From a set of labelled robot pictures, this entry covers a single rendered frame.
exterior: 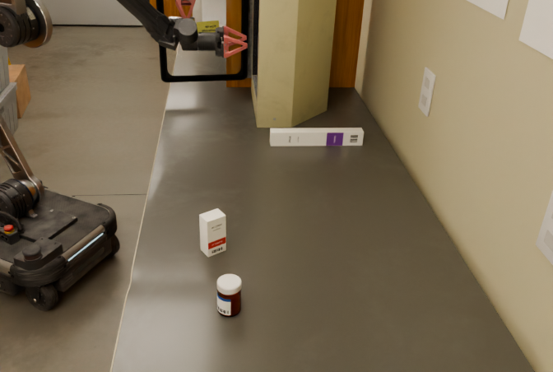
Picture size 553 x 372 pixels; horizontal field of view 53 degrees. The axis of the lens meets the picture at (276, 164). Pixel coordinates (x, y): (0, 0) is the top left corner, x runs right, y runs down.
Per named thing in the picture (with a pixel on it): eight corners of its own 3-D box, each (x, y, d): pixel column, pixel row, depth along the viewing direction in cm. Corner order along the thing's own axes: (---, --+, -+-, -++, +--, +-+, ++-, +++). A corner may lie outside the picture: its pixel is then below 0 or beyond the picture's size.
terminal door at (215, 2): (247, 80, 198) (248, -37, 179) (160, 82, 192) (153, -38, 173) (247, 79, 199) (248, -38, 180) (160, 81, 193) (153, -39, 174)
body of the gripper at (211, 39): (221, 27, 178) (197, 27, 177) (220, 35, 169) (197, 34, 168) (221, 47, 181) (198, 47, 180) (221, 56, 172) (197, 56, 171)
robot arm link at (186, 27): (168, 21, 177) (158, 45, 174) (164, 3, 165) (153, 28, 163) (203, 34, 177) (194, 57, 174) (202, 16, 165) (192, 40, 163)
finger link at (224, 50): (247, 30, 174) (216, 30, 173) (248, 36, 167) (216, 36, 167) (247, 52, 177) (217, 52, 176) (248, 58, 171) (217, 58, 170)
